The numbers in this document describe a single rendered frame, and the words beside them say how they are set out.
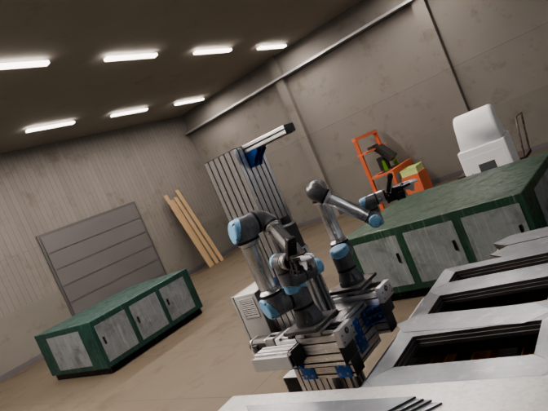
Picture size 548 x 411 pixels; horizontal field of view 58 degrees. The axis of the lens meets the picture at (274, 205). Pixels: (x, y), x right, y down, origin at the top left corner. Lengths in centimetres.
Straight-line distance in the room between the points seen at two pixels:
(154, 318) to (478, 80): 884
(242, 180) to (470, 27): 1041
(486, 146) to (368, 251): 286
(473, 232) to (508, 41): 795
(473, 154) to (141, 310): 575
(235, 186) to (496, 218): 287
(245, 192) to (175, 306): 644
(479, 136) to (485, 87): 496
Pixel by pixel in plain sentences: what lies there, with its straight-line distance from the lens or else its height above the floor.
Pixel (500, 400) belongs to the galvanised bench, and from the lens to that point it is 147.
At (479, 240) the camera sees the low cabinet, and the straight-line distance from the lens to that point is 507.
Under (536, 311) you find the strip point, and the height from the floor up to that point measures 87.
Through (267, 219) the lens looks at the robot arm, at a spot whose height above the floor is 162.
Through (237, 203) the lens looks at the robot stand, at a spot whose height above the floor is 174.
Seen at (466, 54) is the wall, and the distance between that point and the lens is 1271.
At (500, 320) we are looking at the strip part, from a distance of 235.
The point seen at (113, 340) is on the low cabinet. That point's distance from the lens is 831.
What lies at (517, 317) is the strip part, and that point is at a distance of 233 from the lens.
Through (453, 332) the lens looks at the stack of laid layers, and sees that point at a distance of 238.
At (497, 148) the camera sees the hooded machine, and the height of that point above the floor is 92.
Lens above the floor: 180
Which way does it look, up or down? 3 degrees down
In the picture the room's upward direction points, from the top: 23 degrees counter-clockwise
